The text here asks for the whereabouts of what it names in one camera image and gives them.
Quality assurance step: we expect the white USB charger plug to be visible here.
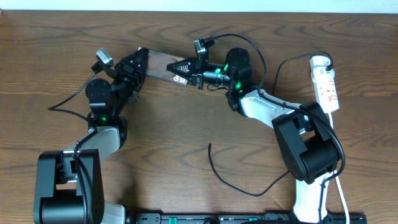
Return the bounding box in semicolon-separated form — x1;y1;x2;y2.
310;55;333;71

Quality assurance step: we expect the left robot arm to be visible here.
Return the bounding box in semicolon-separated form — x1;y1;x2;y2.
33;47;149;223

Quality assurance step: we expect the white power strip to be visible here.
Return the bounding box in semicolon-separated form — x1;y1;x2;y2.
311;66;339;113

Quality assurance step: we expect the white power strip cord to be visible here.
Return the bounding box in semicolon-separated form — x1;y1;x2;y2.
327;112;351;224

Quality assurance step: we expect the black right camera cable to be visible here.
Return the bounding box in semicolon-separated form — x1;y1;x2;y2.
205;33;346;224

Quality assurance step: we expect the black left camera cable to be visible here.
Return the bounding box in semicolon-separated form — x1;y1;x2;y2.
47;71;100;224

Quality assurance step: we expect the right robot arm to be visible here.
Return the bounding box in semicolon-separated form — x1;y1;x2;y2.
167;47;345;223

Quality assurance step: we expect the black camera cable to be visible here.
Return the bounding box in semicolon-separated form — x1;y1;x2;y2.
205;33;346;224
47;71;100;224

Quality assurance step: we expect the black charging cable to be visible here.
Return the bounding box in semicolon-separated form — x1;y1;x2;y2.
208;51;334;197

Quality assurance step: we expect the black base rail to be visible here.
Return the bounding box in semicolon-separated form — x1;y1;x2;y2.
135;212;368;224

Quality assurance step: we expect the bronze Galaxy smartphone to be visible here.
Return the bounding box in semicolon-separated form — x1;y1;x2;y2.
146;49;187;86

